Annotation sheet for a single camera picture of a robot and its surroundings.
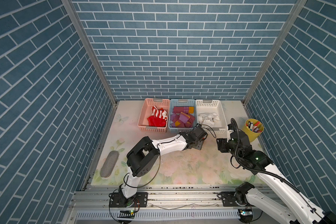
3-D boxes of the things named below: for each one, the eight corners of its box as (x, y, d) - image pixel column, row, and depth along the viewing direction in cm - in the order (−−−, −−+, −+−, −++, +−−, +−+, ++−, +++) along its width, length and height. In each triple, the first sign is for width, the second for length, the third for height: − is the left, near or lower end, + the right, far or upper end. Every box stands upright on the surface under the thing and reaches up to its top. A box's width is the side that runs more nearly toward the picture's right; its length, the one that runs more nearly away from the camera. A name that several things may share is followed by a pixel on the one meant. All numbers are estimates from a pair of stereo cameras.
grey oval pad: (100, 176, 83) (98, 174, 81) (112, 152, 94) (111, 149, 91) (109, 178, 83) (106, 176, 80) (120, 153, 93) (118, 151, 90)
